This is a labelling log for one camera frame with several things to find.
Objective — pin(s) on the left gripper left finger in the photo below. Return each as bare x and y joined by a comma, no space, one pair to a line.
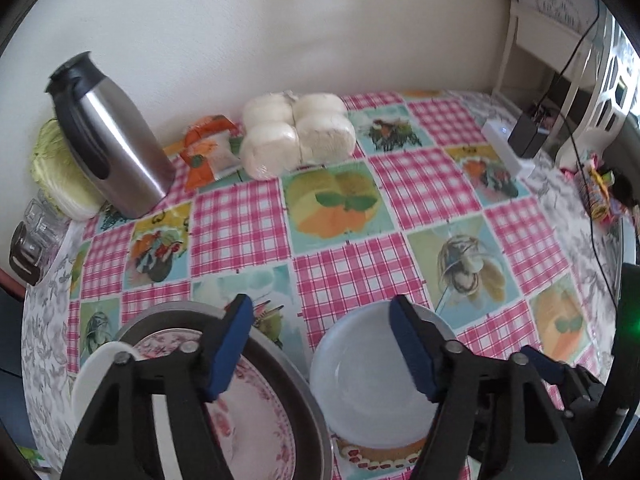
191,378

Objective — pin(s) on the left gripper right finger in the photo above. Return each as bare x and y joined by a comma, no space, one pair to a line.
446,372

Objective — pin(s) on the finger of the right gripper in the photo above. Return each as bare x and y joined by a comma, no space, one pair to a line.
551,371

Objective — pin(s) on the white plastic cup bowl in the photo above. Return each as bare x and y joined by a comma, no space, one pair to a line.
100,379

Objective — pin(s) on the floral rimmed round plate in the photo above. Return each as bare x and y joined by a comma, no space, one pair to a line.
249,420

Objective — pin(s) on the light blue bowl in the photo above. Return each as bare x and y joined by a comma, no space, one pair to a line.
363,386

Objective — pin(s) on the colourful candy roll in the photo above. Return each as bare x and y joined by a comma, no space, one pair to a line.
594,194

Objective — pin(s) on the small glass teapot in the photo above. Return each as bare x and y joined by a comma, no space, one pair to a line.
26,255

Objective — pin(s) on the clear drinking glass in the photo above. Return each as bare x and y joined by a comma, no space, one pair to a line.
44,225

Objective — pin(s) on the black power adapter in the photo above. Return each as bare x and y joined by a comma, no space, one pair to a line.
527,138

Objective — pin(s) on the white power strip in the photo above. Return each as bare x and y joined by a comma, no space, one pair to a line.
497,134

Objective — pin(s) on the napa cabbage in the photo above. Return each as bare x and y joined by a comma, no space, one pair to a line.
63,183

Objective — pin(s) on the checked picture tablecloth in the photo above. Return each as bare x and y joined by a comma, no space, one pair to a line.
325,239

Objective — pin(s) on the orange snack packet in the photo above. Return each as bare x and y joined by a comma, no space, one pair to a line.
210,150

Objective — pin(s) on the stainless steel thermos jug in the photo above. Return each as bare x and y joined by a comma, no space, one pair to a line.
109,138

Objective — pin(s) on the bag of steamed buns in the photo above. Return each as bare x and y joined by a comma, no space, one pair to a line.
283,132

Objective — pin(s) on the white shelf unit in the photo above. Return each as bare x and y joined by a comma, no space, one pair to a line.
581,41

